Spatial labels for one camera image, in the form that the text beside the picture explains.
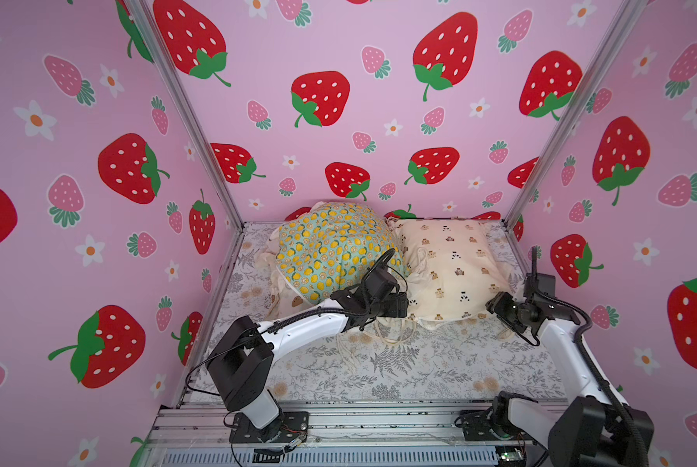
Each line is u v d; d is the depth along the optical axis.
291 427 0.74
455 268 0.92
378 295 0.64
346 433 0.73
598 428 0.39
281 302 0.92
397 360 0.86
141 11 0.67
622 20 0.70
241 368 0.43
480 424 0.74
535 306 0.60
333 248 0.80
